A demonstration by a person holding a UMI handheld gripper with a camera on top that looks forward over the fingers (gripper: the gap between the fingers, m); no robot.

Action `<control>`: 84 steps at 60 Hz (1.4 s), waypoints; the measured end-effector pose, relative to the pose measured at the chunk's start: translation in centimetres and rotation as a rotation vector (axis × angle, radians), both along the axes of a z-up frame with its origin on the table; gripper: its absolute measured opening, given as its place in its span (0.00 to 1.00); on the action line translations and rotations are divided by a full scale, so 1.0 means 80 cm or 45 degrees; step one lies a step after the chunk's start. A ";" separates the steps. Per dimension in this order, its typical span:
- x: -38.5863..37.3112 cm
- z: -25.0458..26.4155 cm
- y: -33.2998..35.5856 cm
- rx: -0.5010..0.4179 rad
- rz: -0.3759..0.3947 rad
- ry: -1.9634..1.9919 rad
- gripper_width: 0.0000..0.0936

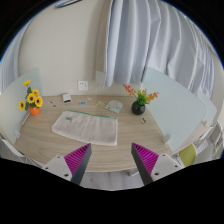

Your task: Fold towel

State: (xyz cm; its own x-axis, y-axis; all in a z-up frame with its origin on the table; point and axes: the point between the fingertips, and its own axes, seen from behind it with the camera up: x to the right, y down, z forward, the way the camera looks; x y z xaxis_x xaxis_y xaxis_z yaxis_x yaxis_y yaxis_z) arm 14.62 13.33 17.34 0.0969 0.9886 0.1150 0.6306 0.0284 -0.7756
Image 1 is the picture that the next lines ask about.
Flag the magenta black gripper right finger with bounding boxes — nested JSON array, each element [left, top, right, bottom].
[[131, 143, 159, 185]]

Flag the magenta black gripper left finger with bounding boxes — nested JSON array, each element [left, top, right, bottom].
[[64, 144, 92, 185]]

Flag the beige towel with green trim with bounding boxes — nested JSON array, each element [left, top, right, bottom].
[[51, 110, 118, 146]]

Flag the small brown trinket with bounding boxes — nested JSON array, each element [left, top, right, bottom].
[[140, 118, 147, 124]]

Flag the yellow-green chair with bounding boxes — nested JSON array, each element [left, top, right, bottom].
[[179, 144, 196, 167]]

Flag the small blue sticker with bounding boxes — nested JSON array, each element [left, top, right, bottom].
[[78, 101, 86, 105]]

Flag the frosted right desk divider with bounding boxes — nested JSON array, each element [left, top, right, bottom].
[[142, 68, 217, 152]]

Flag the frosted desk divider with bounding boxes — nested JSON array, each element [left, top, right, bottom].
[[142, 68, 217, 152], [0, 68, 42, 143]]

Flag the orange flowers in black vase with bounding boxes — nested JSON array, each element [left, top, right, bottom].
[[124, 85, 159, 115]]

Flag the small white box device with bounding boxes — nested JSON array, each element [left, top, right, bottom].
[[63, 94, 72, 103]]

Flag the sunflowers in orange pot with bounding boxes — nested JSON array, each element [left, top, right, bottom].
[[18, 80, 43, 115]]

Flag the frosted left desk divider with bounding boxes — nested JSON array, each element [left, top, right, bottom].
[[0, 68, 42, 143]]

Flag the white grey curtain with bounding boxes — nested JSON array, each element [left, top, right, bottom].
[[105, 0, 214, 96]]

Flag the white wall socket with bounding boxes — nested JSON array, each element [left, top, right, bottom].
[[78, 81, 88, 91]]

